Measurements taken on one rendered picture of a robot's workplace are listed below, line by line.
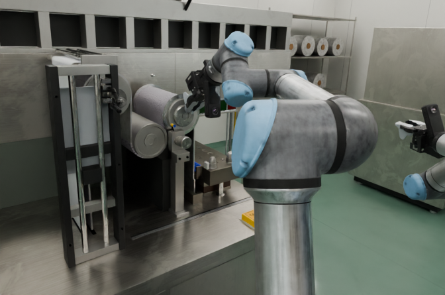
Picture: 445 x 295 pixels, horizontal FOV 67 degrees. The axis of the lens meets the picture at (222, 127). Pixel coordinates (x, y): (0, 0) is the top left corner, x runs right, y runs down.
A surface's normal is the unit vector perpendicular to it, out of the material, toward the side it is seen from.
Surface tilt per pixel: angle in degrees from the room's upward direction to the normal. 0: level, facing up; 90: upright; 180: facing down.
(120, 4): 90
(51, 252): 0
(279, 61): 90
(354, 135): 74
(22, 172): 90
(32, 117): 90
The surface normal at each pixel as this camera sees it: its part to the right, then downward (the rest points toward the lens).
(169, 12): 0.60, 0.23
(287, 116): 0.13, -0.51
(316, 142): 0.15, 0.07
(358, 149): 0.39, 0.28
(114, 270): 0.04, -0.96
